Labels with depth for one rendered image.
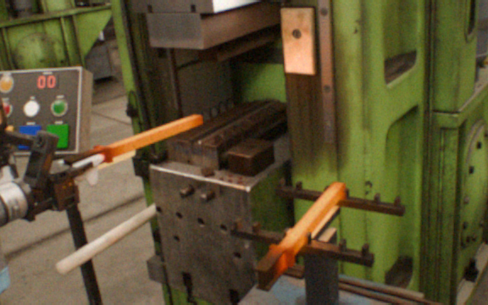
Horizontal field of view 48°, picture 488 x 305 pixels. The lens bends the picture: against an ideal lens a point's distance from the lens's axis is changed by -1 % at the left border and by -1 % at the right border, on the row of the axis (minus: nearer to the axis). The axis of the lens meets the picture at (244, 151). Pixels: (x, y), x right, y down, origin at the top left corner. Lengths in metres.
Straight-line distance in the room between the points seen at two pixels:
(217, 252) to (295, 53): 0.63
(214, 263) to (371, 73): 0.73
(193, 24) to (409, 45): 0.67
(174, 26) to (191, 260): 0.72
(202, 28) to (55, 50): 4.88
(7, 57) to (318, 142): 4.98
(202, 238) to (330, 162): 0.45
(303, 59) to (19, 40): 4.99
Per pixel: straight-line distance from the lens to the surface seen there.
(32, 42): 6.24
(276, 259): 1.03
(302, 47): 1.46
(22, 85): 1.95
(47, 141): 1.14
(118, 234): 1.96
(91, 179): 1.22
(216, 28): 1.53
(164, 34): 1.58
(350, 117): 1.48
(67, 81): 1.86
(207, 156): 1.61
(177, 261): 1.82
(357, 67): 1.43
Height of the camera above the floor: 1.55
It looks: 22 degrees down
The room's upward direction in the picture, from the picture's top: 6 degrees counter-clockwise
